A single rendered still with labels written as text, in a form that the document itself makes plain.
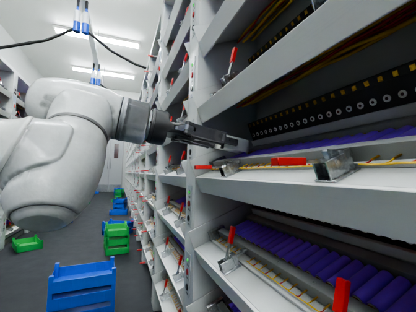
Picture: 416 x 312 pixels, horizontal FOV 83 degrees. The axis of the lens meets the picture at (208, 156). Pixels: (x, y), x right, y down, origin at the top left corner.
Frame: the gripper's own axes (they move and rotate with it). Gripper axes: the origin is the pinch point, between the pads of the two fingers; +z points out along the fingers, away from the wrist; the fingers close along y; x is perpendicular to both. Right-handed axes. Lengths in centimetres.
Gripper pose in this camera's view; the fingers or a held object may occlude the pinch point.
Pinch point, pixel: (232, 144)
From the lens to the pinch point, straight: 57.9
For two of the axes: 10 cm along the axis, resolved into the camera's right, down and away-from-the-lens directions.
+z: 9.2, 1.9, 3.4
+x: -1.5, 9.8, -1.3
